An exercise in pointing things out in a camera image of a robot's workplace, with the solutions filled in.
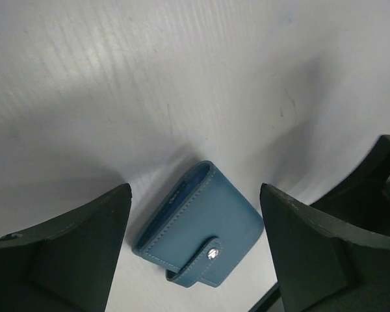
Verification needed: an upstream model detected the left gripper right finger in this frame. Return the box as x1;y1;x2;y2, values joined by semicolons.
259;135;390;311

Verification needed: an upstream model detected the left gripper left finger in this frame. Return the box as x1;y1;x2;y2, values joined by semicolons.
0;183;132;311

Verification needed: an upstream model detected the blue leather card holder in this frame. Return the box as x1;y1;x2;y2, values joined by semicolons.
132;161;264;288

